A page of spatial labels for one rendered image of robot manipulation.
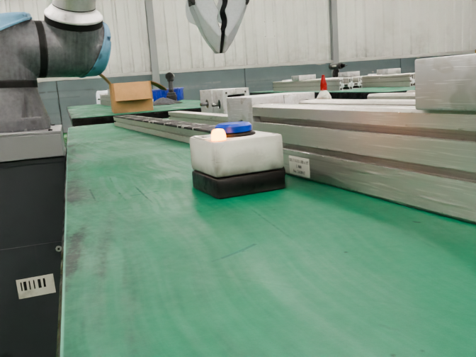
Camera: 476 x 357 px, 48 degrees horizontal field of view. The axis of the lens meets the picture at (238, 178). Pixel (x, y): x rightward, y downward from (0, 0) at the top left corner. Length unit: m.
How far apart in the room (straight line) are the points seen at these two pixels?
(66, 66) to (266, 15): 11.38
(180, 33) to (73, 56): 10.75
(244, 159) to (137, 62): 11.17
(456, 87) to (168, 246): 0.24
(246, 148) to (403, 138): 0.16
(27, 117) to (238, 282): 0.87
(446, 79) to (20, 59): 0.89
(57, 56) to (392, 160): 0.81
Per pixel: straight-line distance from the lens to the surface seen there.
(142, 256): 0.39
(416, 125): 0.47
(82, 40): 1.17
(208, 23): 0.58
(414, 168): 0.49
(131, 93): 2.79
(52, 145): 1.09
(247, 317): 0.28
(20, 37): 1.16
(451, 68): 0.43
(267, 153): 0.57
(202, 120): 1.59
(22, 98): 1.15
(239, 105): 0.77
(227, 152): 0.55
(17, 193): 1.12
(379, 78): 4.06
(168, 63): 11.82
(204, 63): 11.96
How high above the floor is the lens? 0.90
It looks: 10 degrees down
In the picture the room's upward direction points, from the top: 4 degrees counter-clockwise
